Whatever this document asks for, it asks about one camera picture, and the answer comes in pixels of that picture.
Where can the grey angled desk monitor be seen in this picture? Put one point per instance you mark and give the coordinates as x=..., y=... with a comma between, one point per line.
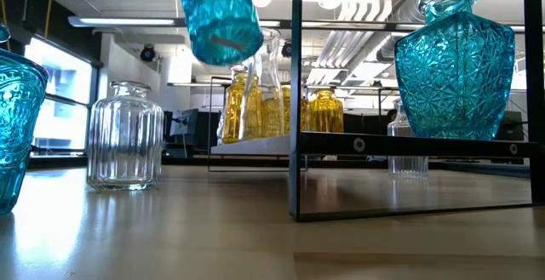
x=183, y=122

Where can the teal star-cut glass vase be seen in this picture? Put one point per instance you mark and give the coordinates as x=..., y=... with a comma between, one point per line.
x=455, y=80

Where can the wooden shelf with black frame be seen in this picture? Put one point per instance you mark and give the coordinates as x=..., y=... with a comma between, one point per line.
x=295, y=178

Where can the teal embossed glass vase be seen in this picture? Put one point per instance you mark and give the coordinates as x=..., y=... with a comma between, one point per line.
x=17, y=122

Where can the long ceiling light strip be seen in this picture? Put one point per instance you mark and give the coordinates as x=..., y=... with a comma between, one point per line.
x=127, y=21

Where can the clear ribbed square decanter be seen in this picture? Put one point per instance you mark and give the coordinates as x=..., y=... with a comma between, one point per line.
x=406, y=167

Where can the black desk monitor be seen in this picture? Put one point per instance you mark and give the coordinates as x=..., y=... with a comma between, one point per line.
x=516, y=129

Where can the clear slender glass carafe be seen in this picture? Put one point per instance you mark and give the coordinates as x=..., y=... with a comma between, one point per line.
x=269, y=58

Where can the person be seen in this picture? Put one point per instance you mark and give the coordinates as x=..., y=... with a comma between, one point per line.
x=391, y=114

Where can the black aluminium table frame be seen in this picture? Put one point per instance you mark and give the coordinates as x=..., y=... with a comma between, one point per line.
x=187, y=161

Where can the yellow grid-pattern glass vase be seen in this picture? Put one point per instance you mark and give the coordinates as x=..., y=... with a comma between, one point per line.
x=251, y=114

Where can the silver ventilation duct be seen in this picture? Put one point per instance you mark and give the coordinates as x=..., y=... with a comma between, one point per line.
x=411, y=7

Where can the black dome camera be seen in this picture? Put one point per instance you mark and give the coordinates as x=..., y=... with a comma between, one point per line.
x=286, y=50
x=147, y=53

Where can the bright office window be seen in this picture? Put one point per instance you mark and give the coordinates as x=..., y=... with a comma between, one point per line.
x=64, y=101

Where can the clear ribbed glass jar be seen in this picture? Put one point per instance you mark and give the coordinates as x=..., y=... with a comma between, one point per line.
x=125, y=144

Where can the yellow ribbed glass jar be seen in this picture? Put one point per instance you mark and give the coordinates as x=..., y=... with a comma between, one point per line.
x=325, y=112

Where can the white ceiling pipes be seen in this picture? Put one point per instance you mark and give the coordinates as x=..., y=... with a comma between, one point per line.
x=353, y=37

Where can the black office partition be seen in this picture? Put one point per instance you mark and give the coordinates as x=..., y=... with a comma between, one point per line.
x=362, y=122

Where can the teal quilted glass vase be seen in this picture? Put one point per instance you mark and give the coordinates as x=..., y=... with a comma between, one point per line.
x=217, y=16

